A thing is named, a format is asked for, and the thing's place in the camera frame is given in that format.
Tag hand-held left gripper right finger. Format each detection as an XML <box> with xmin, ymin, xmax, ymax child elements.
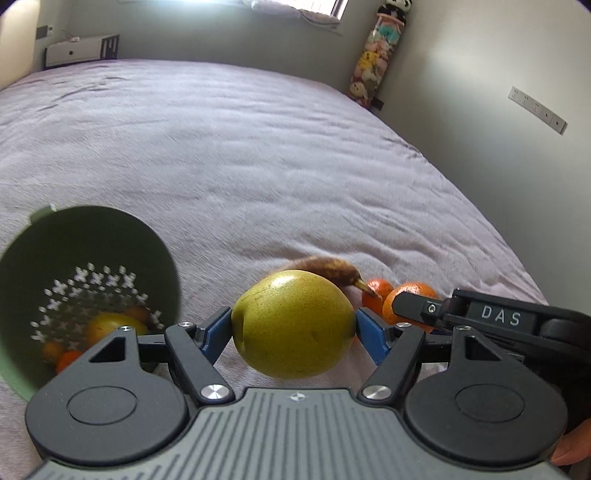
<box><xmin>355</xmin><ymin>307</ymin><xmax>509</xmax><ymax>407</ymax></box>

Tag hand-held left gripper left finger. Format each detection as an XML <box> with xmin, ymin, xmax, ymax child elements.
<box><xmin>85</xmin><ymin>308</ymin><xmax>236</xmax><ymax>407</ymax></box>

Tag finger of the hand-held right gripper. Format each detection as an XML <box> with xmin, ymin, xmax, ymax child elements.
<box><xmin>393</xmin><ymin>288</ymin><xmax>465</xmax><ymax>334</ymax></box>

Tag yellow green pear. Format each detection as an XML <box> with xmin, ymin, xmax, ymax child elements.
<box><xmin>231</xmin><ymin>270</ymin><xmax>357</xmax><ymax>380</ymax></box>

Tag brown spotted banana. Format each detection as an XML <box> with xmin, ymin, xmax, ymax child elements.
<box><xmin>281</xmin><ymin>255</ymin><xmax>377</xmax><ymax>296</ymax></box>

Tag large yellow orange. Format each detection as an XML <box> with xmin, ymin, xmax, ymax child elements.
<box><xmin>85</xmin><ymin>311</ymin><xmax>149</xmax><ymax>347</ymax></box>

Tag green colander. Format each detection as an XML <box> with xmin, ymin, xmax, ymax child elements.
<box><xmin>0</xmin><ymin>205</ymin><xmax>182</xmax><ymax>402</ymax></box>

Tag person's right hand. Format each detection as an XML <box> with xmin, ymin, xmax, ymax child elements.
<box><xmin>551</xmin><ymin>424</ymin><xmax>591</xmax><ymax>467</ymax></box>

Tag purple bed blanket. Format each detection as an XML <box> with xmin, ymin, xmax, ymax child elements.
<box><xmin>0</xmin><ymin>58</ymin><xmax>550</xmax><ymax>472</ymax></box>

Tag clear tube of plush toys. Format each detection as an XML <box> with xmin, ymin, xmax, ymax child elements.
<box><xmin>347</xmin><ymin>11</ymin><xmax>407</xmax><ymax>108</ymax></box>

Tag panda plush toy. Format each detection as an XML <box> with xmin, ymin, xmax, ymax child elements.
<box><xmin>381</xmin><ymin>0</ymin><xmax>414</xmax><ymax>19</ymax></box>

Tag bright window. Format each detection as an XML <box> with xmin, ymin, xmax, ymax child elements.
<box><xmin>115</xmin><ymin>0</ymin><xmax>350</xmax><ymax>21</ymax></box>

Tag white bedside device box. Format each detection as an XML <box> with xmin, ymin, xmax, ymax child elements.
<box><xmin>45</xmin><ymin>33</ymin><xmax>122</xmax><ymax>70</ymax></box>

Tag cream padded headboard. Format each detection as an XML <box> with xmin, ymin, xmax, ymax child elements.
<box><xmin>0</xmin><ymin>0</ymin><xmax>35</xmax><ymax>90</ymax></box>

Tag white wall socket row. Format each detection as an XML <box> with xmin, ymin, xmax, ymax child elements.
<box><xmin>508</xmin><ymin>85</ymin><xmax>568</xmax><ymax>136</ymax></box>

